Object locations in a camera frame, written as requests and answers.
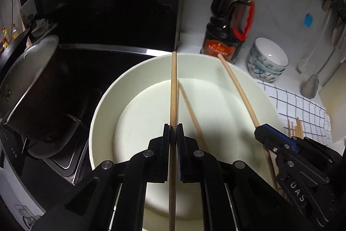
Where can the wooden chopstick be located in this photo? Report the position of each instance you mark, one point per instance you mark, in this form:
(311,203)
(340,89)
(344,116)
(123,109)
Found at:
(255,110)
(299,128)
(172,161)
(290,127)
(193,117)

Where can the white cutting board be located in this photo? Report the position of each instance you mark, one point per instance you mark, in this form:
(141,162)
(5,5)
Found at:
(333,96)

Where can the white black grid cloth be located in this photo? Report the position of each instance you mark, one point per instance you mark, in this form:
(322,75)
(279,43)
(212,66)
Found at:
(290,107)

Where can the wooden chopstick in bowl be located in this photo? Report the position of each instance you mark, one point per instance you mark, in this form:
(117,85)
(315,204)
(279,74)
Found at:
(193,117)

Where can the large cream bowl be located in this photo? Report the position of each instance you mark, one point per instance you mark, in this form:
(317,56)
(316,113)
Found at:
(134,110)

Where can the metal pot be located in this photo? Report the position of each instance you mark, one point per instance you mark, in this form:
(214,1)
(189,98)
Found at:
(38,92)

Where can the black stove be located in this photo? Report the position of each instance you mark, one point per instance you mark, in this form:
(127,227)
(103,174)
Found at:
(38,173)

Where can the stacked floral ceramic bowls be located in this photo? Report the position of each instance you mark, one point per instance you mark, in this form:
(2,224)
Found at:
(266,60)

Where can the metal spatula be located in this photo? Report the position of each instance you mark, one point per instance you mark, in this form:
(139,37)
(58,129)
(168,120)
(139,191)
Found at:
(311,86)

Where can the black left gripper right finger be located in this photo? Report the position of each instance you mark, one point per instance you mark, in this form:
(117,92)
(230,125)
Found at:
(234,196)

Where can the dark soy sauce bottle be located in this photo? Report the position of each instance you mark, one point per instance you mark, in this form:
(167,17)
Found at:
(228,28)

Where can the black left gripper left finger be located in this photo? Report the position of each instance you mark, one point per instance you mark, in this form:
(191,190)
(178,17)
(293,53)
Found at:
(112,196)

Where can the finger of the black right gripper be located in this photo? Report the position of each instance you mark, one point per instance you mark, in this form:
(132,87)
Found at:
(273,139)

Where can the blue wall hook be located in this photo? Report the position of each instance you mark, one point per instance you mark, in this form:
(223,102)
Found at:
(308,20)

